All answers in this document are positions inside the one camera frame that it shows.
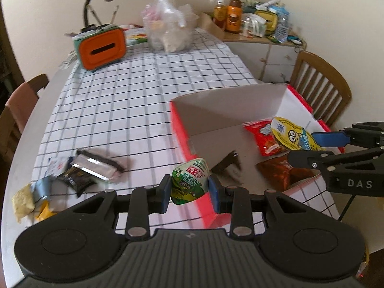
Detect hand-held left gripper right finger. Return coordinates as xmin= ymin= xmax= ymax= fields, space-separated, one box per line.
xmin=208 ymin=174 xmax=315 ymax=240

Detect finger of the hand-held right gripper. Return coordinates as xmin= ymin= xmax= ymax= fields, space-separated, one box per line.
xmin=286 ymin=147 xmax=384 ymax=173
xmin=310 ymin=121 xmax=384 ymax=150

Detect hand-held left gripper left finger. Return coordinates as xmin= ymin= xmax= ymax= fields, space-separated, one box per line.
xmin=67 ymin=174 xmax=172 ymax=240

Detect green and white snack packet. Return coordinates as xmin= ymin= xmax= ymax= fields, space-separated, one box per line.
xmin=171 ymin=157 xmax=210 ymax=205

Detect yellow minion snack packet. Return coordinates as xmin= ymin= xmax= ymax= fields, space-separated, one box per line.
xmin=271 ymin=116 xmax=327 ymax=151

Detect dark red snack packet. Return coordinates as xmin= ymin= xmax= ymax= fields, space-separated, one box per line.
xmin=256 ymin=154 xmax=318 ymax=191

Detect red cardboard box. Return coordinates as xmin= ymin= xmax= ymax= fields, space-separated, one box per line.
xmin=169 ymin=84 xmax=345 ymax=228

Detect white and blue snack packet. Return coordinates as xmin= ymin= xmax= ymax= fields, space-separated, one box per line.
xmin=48 ymin=156 xmax=72 ymax=176

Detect grey-blue snack packet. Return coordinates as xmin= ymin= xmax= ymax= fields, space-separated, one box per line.
xmin=30 ymin=175 xmax=57 ymax=201

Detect clear plastic bag of snacks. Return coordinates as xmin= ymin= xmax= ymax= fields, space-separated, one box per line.
xmin=141 ymin=0 xmax=200 ymax=55

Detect wooden slatted chair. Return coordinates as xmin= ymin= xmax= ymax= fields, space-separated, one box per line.
xmin=289 ymin=50 xmax=351 ymax=128

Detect black and silver snack packet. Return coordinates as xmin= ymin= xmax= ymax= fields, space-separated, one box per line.
xmin=70 ymin=149 xmax=125 ymax=182

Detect white checked tablecloth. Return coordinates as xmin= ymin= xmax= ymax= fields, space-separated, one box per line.
xmin=33 ymin=27 xmax=341 ymax=237

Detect grey cabinet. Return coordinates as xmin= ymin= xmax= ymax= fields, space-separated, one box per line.
xmin=199 ymin=12 xmax=307 ymax=84

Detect clear water bottle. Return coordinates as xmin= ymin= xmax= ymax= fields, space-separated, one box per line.
xmin=274 ymin=6 xmax=290 ymax=43

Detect small clear jar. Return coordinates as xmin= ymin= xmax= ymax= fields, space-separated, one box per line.
xmin=240 ymin=15 xmax=266 ymax=38

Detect beige cracker packet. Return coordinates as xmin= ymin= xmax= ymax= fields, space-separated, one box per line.
xmin=12 ymin=184 xmax=36 ymax=224

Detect white tube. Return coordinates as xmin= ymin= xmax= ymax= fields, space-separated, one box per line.
xmin=255 ymin=0 xmax=281 ymax=9

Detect orange brown-capped bottle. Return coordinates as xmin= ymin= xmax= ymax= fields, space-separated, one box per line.
xmin=225 ymin=0 xmax=243 ymax=33

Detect teal and orange tissue box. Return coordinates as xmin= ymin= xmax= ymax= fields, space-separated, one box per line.
xmin=73 ymin=25 xmax=126 ymax=72

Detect green and yellow flat packet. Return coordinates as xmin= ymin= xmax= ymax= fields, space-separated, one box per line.
xmin=124 ymin=27 xmax=149 ymax=46

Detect clear crumpled wrappers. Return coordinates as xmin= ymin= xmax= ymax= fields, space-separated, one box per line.
xmin=58 ymin=52 xmax=78 ymax=69

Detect amber liquid bottle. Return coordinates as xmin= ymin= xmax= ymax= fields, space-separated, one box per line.
xmin=213 ymin=0 xmax=228 ymax=29

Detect wooden chair with cloth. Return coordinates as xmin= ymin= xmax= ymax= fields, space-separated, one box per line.
xmin=0 ymin=73 xmax=50 ymax=162

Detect pink cloth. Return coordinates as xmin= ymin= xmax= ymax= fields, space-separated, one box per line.
xmin=5 ymin=81 xmax=39 ymax=132

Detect white paper slips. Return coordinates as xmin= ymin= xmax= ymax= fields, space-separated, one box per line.
xmin=64 ymin=22 xmax=120 ymax=38

